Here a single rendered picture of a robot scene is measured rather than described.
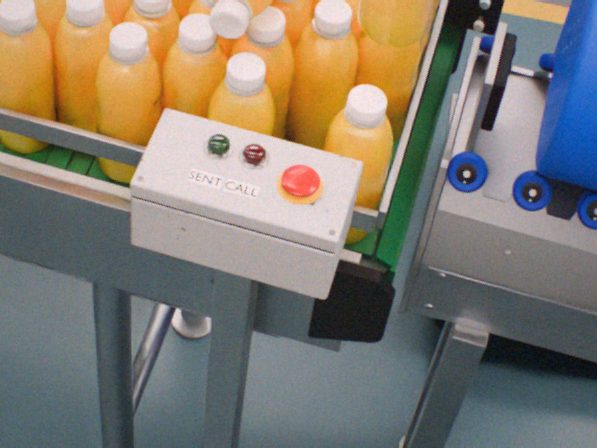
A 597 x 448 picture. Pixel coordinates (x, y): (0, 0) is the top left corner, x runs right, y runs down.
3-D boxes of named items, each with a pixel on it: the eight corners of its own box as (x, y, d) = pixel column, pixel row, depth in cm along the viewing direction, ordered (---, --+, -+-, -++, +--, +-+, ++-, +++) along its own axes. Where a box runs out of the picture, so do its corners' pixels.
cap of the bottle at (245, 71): (250, 98, 131) (251, 86, 130) (218, 80, 132) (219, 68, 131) (272, 75, 133) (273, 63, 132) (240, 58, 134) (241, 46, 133)
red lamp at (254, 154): (261, 169, 124) (262, 161, 123) (239, 163, 124) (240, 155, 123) (268, 152, 125) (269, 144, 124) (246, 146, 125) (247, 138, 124)
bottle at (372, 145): (306, 239, 144) (326, 129, 129) (315, 189, 148) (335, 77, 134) (370, 251, 144) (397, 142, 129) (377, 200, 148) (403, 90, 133)
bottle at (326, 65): (356, 140, 153) (378, 28, 138) (309, 167, 150) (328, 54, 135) (317, 102, 156) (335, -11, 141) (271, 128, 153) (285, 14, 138)
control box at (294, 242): (325, 302, 128) (338, 240, 120) (130, 245, 129) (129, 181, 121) (351, 223, 134) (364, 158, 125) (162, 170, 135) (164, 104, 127)
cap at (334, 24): (357, 26, 139) (360, 14, 137) (329, 40, 137) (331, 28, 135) (334, 4, 140) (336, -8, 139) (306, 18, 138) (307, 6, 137)
